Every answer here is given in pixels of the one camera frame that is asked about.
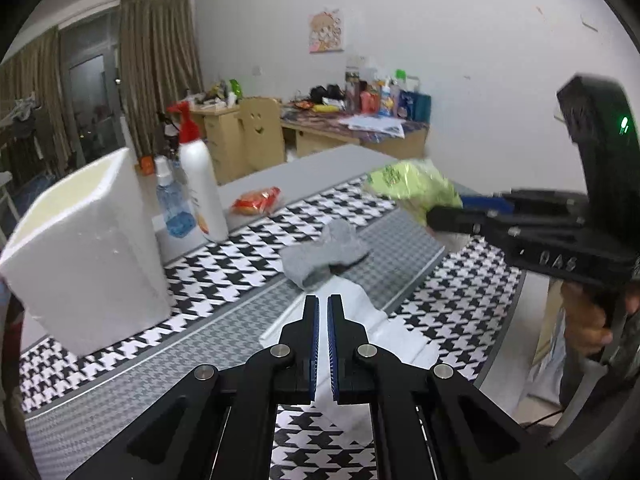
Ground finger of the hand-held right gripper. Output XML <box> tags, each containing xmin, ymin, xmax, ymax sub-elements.
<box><xmin>426</xmin><ymin>204</ymin><xmax>501</xmax><ymax>237</ymax></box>
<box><xmin>459</xmin><ymin>189</ymin><xmax>589</xmax><ymax>214</ymax></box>

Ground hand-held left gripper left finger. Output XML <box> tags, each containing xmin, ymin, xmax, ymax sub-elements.
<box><xmin>65</xmin><ymin>295</ymin><xmax>321</xmax><ymax>480</ymax></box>

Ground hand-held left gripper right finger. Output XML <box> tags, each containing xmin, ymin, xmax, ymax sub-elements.
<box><xmin>327</xmin><ymin>294</ymin><xmax>581</xmax><ymax>480</ymax></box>

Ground green plastic bag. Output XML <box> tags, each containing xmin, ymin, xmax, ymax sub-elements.
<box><xmin>362</xmin><ymin>159</ymin><xmax>463</xmax><ymax>226</ymax></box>

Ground white plastic wrapper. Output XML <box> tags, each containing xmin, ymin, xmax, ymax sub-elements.
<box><xmin>260</xmin><ymin>280</ymin><xmax>441</xmax><ymax>367</ymax></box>

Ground grey sock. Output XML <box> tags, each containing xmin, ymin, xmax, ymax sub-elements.
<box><xmin>279</xmin><ymin>219</ymin><xmax>373</xmax><ymax>291</ymax></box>

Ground white foam box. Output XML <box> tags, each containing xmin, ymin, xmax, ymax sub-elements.
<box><xmin>0</xmin><ymin>147</ymin><xmax>176</xmax><ymax>358</ymax></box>

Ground person's right hand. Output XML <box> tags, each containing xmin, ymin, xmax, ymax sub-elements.
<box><xmin>560</xmin><ymin>280</ymin><xmax>628</xmax><ymax>361</ymax></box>

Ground printed paper sheets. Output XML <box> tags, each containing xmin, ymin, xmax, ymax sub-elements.
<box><xmin>340</xmin><ymin>114</ymin><xmax>406</xmax><ymax>139</ymax></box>

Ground houndstooth tablecloth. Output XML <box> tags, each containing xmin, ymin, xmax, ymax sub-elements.
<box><xmin>20</xmin><ymin>175</ymin><xmax>526</xmax><ymax>480</ymax></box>

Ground wooden desk with printed cover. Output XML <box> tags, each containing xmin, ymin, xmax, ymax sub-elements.
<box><xmin>280</xmin><ymin>107</ymin><xmax>430</xmax><ymax>162</ymax></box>

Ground group of toiletry bottles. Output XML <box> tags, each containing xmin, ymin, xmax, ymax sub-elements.
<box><xmin>344</xmin><ymin>65</ymin><xmax>432</xmax><ymax>122</ymax></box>

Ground red snack packet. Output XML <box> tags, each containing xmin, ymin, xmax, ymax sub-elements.
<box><xmin>231</xmin><ymin>187</ymin><xmax>283</xmax><ymax>215</ymax></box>

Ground black bag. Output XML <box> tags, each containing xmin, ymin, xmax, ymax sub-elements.
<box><xmin>310</xmin><ymin>85</ymin><xmax>346</xmax><ymax>104</ymax></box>

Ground white pump bottle red nozzle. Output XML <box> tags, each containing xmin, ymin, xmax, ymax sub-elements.
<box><xmin>167</xmin><ymin>101</ymin><xmax>230</xmax><ymax>242</ymax></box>

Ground blue spray bottle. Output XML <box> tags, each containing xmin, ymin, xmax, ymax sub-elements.
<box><xmin>154</xmin><ymin>156</ymin><xmax>196</xmax><ymax>239</ymax></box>

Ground wooden chair with smiley cutout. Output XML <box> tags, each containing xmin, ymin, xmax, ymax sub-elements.
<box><xmin>235</xmin><ymin>96</ymin><xmax>286</xmax><ymax>173</ymax></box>

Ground brown curtain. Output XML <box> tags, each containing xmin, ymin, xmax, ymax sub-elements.
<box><xmin>0</xmin><ymin>27</ymin><xmax>71</xmax><ymax>181</ymax></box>
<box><xmin>117</xmin><ymin>0</ymin><xmax>205</xmax><ymax>161</ymax></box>

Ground glass balcony door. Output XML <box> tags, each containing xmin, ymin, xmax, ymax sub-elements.
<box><xmin>60</xmin><ymin>10</ymin><xmax>126</xmax><ymax>161</ymax></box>

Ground cartoon wall poster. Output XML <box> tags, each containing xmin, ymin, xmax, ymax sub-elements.
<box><xmin>307</xmin><ymin>9</ymin><xmax>346</xmax><ymax>53</ymax></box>

